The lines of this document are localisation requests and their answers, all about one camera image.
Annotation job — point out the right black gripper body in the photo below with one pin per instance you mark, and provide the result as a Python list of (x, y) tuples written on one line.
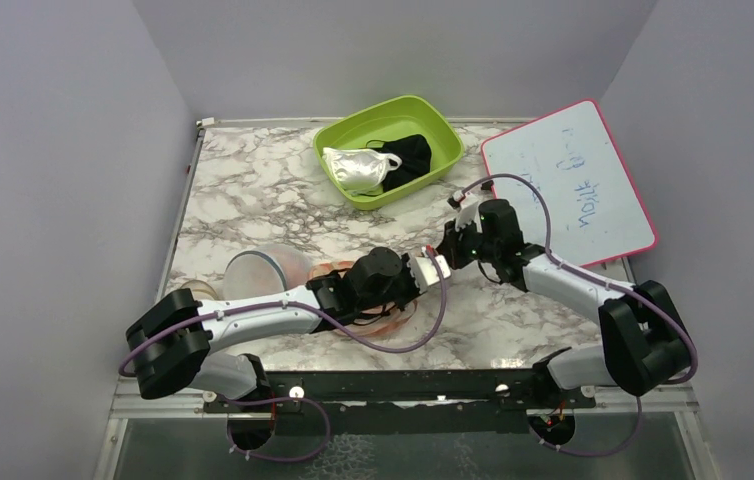
[(469, 244)]

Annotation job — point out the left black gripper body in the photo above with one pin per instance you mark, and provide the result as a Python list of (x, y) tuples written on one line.
[(402, 289)]

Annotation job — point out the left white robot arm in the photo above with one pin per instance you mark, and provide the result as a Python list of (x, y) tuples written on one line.
[(172, 343)]

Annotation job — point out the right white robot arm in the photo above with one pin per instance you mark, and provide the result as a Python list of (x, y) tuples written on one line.
[(644, 343)]

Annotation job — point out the white satin bra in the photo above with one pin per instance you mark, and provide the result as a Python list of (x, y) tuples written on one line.
[(359, 170)]

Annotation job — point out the white mesh laundry bag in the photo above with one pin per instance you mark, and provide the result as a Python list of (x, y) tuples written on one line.
[(265, 270)]

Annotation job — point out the black bra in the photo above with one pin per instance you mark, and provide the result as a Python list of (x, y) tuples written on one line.
[(415, 154)]

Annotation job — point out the beige bra cup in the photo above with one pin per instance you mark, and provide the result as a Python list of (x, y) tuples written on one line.
[(201, 290)]

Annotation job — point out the pink framed whiteboard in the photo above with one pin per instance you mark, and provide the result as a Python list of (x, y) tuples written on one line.
[(569, 184)]

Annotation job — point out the green plastic basin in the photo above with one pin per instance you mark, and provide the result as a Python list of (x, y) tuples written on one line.
[(408, 127)]

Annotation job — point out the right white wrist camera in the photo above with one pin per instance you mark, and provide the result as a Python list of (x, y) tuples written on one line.
[(466, 206)]

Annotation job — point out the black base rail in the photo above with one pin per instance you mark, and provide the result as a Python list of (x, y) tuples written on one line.
[(398, 402)]

